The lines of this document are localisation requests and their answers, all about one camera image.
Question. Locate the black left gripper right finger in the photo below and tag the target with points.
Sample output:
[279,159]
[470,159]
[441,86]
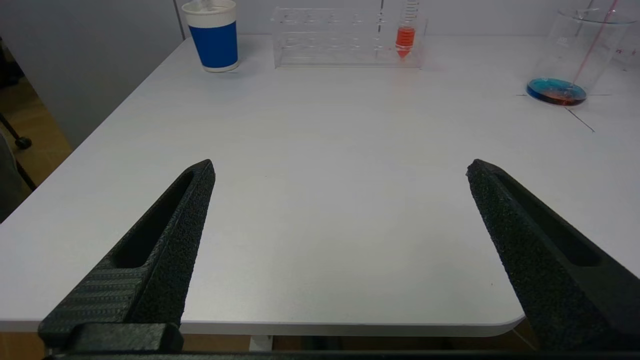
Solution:
[540,260]

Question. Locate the red pigment test tube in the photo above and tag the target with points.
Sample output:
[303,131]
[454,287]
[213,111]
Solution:
[405,40]

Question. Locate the clear glass beaker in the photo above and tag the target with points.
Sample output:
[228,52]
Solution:
[560,92]

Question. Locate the black tripod leg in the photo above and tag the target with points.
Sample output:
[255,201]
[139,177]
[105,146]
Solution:
[15,135]

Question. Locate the blue and white paper cup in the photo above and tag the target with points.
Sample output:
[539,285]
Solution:
[215,45]

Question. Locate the clear acrylic test tube rack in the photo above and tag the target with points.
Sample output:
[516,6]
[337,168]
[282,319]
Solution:
[330,45]

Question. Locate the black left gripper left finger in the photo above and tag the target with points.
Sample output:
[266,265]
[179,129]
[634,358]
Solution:
[150,280]

